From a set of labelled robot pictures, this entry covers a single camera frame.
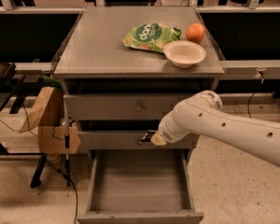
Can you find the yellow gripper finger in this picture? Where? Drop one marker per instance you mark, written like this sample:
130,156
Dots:
157,140

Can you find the black rxbar chocolate bar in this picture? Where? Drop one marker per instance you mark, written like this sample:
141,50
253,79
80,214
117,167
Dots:
147,137

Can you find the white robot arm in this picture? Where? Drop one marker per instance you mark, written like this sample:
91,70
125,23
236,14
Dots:
202,114

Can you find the grey open bottom drawer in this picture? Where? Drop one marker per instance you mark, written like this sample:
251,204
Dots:
144,186

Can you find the grey middle drawer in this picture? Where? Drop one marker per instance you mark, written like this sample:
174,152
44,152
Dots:
100,140

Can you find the grey top drawer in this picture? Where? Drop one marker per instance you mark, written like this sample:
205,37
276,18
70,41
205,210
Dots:
120,106

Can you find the white paper bowl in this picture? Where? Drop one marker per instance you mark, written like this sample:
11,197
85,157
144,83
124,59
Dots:
184,54

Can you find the green chip bag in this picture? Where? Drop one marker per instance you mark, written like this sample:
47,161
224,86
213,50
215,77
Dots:
151,37

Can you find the brown cardboard box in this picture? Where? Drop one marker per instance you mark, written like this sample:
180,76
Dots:
45,115

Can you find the orange fruit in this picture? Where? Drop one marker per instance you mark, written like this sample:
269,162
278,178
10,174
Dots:
195,33

